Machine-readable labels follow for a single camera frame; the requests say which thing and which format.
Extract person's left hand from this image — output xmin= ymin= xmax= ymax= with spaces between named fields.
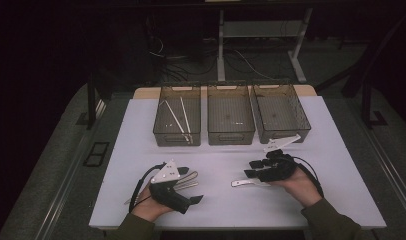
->
xmin=132 ymin=186 xmax=174 ymax=223

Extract bundle of black cables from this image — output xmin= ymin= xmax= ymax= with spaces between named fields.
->
xmin=157 ymin=49 xmax=222 ymax=83

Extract white table cover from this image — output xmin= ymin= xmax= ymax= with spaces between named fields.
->
xmin=89 ymin=95 xmax=388 ymax=231

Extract white floor cable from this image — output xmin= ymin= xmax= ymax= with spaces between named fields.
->
xmin=234 ymin=49 xmax=277 ymax=81

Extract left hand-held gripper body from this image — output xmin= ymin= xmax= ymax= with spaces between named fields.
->
xmin=148 ymin=159 xmax=192 ymax=215

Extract white chopstick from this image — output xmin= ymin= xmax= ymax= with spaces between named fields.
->
xmin=179 ymin=96 xmax=194 ymax=144
xmin=160 ymin=99 xmax=192 ymax=144

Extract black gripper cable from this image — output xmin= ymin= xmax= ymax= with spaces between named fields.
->
xmin=128 ymin=162 xmax=167 ymax=214
xmin=290 ymin=155 xmax=325 ymax=198

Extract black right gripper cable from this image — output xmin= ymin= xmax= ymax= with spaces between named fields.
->
xmin=290 ymin=155 xmax=325 ymax=198

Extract white metal stand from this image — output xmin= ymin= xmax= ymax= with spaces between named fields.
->
xmin=216 ymin=8 xmax=314 ymax=84

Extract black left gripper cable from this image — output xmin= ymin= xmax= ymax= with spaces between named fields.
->
xmin=128 ymin=162 xmax=167 ymax=214

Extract metal fork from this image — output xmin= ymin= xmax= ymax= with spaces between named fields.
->
xmin=172 ymin=180 xmax=200 ymax=192

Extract person's right hand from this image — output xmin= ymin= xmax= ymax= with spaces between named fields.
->
xmin=269 ymin=166 xmax=324 ymax=208

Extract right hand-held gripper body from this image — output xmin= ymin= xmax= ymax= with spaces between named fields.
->
xmin=257 ymin=134 xmax=302 ymax=183

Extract smoky clear plastic bin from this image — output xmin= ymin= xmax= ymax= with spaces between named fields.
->
xmin=206 ymin=83 xmax=256 ymax=146
xmin=250 ymin=83 xmax=312 ymax=144
xmin=152 ymin=84 xmax=203 ymax=148

